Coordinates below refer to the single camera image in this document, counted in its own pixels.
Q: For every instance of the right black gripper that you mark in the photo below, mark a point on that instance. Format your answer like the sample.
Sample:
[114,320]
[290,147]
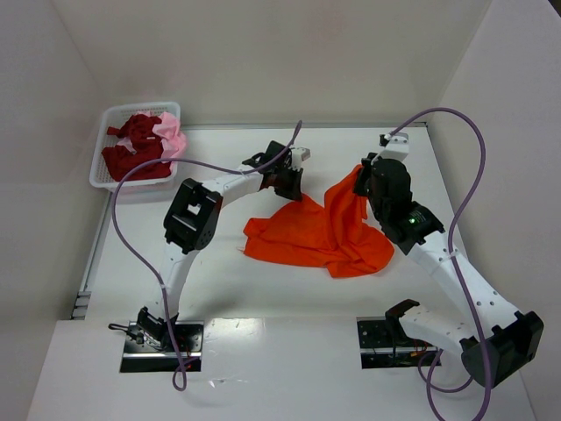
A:
[364,183]

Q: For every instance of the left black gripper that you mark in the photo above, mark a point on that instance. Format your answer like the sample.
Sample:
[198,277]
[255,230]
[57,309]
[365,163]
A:
[288,185]

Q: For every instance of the orange t shirt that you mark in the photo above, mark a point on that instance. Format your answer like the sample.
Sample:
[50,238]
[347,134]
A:
[333,235]

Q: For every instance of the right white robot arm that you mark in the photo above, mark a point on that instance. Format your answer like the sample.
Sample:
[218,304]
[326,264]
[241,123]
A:
[494,339]

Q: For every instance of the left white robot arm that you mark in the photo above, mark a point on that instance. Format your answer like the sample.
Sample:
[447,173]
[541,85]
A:
[191,222]

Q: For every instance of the pink t shirt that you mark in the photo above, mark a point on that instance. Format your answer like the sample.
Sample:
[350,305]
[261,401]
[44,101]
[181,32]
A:
[174,141]

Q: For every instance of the dark red t shirt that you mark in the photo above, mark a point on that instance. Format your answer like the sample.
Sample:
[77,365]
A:
[137,144]

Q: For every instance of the white plastic basket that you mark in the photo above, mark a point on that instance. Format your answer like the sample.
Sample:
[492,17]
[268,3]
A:
[153,174]

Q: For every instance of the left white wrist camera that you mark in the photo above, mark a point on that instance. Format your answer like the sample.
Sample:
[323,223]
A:
[297,156]

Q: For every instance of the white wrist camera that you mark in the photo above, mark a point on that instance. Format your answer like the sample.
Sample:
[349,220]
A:
[394,147]
[297,156]

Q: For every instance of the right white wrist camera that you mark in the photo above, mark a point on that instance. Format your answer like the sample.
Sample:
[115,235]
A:
[394,147]

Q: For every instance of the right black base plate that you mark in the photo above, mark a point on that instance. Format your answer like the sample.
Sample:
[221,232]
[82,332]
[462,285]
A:
[379,349]

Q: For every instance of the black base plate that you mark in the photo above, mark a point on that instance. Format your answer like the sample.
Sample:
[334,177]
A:
[379,349]
[143,354]

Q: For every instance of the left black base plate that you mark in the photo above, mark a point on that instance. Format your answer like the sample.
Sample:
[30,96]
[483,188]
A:
[143,354]

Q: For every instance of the grey metal bracket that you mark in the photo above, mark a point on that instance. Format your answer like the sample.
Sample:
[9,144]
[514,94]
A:
[81,305]

